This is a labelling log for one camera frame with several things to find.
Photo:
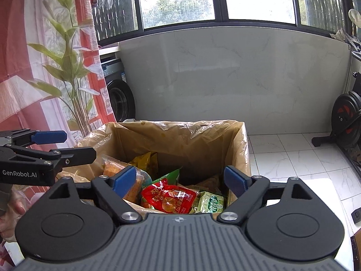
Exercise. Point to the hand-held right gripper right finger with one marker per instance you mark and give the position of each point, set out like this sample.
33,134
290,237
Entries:
235,179

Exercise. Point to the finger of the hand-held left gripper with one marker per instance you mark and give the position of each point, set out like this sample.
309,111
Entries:
76,155
49,137

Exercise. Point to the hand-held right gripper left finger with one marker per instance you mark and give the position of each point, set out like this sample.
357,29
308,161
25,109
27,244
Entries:
124,180

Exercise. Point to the clear plastic liner bag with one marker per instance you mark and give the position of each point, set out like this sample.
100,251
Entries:
84,142

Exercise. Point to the orange cracker packet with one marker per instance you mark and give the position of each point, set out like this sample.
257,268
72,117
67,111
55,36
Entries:
112,166

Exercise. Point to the yellow snack bag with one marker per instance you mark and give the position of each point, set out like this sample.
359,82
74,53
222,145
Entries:
145,162

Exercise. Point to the brown cardboard box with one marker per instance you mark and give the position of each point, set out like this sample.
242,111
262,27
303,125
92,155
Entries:
225,146

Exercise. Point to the green white snack packet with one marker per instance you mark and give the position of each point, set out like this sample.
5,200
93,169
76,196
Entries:
210,203

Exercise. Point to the green snack bag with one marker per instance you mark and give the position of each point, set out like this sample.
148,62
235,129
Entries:
169,177

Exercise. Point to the red spouted pouch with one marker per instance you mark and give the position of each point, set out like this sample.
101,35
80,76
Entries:
169,197

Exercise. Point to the person's left hand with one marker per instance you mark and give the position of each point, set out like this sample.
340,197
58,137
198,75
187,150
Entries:
12,223

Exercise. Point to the grey washing machine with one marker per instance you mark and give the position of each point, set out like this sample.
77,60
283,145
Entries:
118,96

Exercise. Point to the printed curtain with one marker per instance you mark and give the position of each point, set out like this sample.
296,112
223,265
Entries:
33,62

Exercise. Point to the black exercise bike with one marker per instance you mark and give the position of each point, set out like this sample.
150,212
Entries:
344,110

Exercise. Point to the beige rag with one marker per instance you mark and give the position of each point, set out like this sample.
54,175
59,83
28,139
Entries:
339,35

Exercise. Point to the dark framed window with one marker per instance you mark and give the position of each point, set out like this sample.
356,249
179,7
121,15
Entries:
217,0

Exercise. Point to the pale hanging bag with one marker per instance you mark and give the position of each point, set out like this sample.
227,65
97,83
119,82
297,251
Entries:
355,17

